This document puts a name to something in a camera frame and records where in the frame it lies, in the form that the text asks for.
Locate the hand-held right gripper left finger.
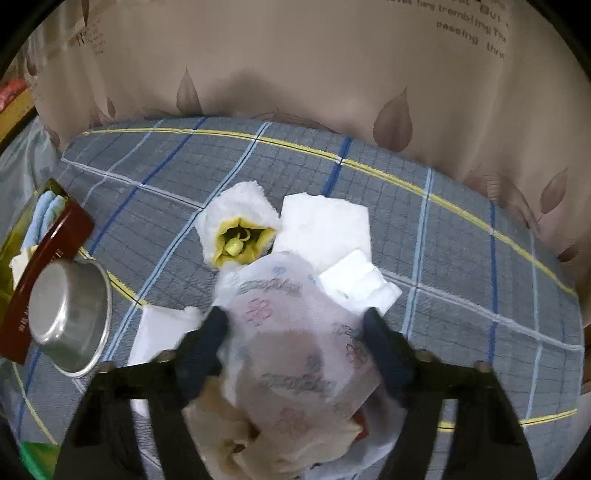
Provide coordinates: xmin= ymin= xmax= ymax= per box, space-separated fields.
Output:
xmin=53 ymin=306 xmax=230 ymax=480

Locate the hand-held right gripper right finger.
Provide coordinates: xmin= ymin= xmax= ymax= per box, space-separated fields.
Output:
xmin=361 ymin=307 xmax=539 ymax=480

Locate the floral printed white tissue packet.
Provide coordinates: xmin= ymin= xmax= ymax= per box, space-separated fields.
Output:
xmin=215 ymin=251 xmax=398 ymax=416

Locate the olive yellow basket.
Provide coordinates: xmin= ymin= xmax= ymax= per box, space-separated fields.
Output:
xmin=0 ymin=178 xmax=96 ymax=366

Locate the white crumpled tissue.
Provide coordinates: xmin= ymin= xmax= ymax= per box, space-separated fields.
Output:
xmin=127 ymin=305 xmax=205 ymax=416

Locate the small white folded tissue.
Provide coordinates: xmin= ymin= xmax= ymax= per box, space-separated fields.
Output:
xmin=318 ymin=249 xmax=402 ymax=311

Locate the grey plaid bed sheet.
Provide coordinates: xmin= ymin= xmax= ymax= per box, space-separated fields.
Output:
xmin=9 ymin=117 xmax=585 ymax=480

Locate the cream cloth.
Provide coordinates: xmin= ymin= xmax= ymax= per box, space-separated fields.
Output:
xmin=185 ymin=378 xmax=365 ymax=480

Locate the metal bowl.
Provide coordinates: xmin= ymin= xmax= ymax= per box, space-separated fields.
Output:
xmin=28 ymin=258 xmax=113 ymax=379

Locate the large white folded paper towel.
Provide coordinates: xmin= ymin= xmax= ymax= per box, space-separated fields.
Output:
xmin=272 ymin=194 xmax=373 ymax=274

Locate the white towel with yellow lining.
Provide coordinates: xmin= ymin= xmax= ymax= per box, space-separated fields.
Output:
xmin=194 ymin=181 xmax=282 ymax=269

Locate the green plastic bag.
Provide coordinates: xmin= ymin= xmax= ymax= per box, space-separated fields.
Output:
xmin=18 ymin=440 xmax=62 ymax=480

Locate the light blue cloth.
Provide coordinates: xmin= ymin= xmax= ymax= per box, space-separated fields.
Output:
xmin=21 ymin=191 xmax=70 ymax=251

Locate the yellow and orange box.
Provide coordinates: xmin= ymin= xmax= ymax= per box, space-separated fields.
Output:
xmin=0 ymin=99 xmax=38 ymax=140

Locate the red bag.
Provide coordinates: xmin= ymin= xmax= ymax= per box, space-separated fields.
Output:
xmin=0 ymin=78 xmax=33 ymax=112

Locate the cardboard boxes wall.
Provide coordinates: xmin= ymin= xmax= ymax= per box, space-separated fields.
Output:
xmin=28 ymin=0 xmax=591 ymax=265

